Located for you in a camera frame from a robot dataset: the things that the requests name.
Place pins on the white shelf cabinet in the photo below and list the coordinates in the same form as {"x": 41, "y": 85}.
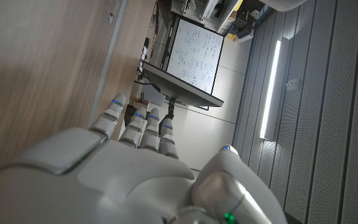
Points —
{"x": 204, "y": 12}

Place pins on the long ceiling light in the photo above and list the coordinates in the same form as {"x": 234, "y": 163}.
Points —
{"x": 270, "y": 93}

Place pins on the whiteboard with writing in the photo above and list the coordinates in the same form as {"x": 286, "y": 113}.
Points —
{"x": 194, "y": 53}

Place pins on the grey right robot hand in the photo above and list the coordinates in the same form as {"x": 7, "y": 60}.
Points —
{"x": 120, "y": 183}

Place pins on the black computer monitor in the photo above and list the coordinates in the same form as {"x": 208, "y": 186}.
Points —
{"x": 179, "y": 88}

